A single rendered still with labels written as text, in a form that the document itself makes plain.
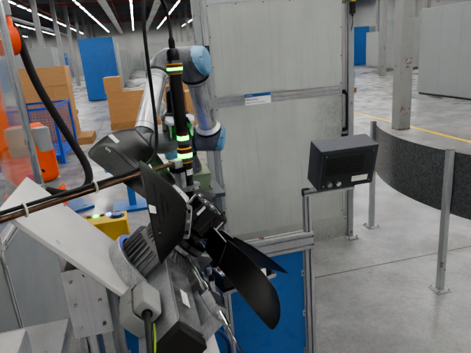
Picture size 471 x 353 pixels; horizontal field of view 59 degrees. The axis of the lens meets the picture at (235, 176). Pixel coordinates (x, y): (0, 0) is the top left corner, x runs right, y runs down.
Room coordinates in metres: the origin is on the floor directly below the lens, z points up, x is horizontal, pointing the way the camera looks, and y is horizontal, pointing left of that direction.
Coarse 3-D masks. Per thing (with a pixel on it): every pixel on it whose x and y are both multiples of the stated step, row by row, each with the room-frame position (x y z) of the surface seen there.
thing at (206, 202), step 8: (192, 200) 1.09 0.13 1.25; (200, 200) 1.07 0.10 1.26; (208, 200) 1.15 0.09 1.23; (192, 208) 1.07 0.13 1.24; (200, 208) 1.06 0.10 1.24; (208, 208) 1.05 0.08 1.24; (216, 208) 1.14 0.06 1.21; (192, 216) 1.05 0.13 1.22; (200, 216) 1.05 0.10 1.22; (208, 216) 1.05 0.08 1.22; (216, 216) 1.05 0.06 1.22; (224, 216) 1.11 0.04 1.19; (192, 224) 1.04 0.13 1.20; (200, 224) 1.04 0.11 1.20; (208, 224) 1.05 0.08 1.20; (216, 224) 1.05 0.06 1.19; (192, 232) 1.05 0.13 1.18; (200, 232) 1.04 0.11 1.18; (208, 232) 1.05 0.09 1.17; (184, 240) 1.02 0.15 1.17; (192, 240) 1.05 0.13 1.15; (200, 240) 1.07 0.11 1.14; (184, 248) 1.02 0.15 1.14; (192, 248) 1.02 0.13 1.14; (200, 248) 1.06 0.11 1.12
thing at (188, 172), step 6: (168, 42) 1.19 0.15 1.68; (174, 42) 1.19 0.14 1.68; (174, 48) 1.18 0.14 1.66; (168, 54) 1.18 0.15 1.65; (174, 54) 1.18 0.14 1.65; (168, 60) 1.18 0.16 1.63; (186, 168) 1.17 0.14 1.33; (192, 168) 1.19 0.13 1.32; (186, 174) 1.17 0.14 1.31; (192, 174) 1.18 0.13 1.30; (186, 180) 1.18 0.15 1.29; (192, 180) 1.18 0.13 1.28; (186, 192) 1.18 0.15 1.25; (192, 192) 1.18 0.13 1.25
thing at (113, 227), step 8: (104, 216) 1.49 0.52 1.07; (120, 216) 1.47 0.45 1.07; (96, 224) 1.42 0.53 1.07; (104, 224) 1.43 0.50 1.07; (112, 224) 1.43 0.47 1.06; (120, 224) 1.44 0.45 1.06; (128, 224) 1.52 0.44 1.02; (104, 232) 1.43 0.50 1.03; (112, 232) 1.43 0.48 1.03; (120, 232) 1.44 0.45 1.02; (128, 232) 1.45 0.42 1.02
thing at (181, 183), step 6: (174, 162) 1.14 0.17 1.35; (180, 162) 1.16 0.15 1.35; (174, 168) 1.14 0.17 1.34; (180, 168) 1.15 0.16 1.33; (180, 174) 1.15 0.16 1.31; (180, 180) 1.16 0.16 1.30; (180, 186) 1.16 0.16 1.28; (186, 186) 1.17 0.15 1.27; (192, 186) 1.17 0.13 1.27; (198, 186) 1.18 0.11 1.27
